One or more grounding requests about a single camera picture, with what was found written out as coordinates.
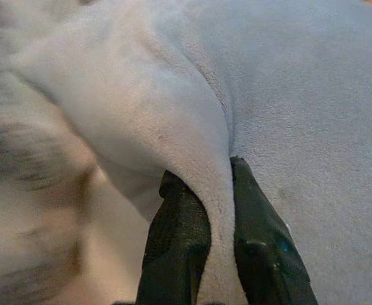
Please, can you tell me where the grey patterned white fleece blanket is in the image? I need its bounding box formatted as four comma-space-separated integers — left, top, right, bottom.
0, 0, 372, 305

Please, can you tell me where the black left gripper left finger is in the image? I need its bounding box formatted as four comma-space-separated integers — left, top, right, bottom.
135, 169, 212, 305

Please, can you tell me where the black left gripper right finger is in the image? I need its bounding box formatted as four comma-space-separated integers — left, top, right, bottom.
229, 156, 319, 305

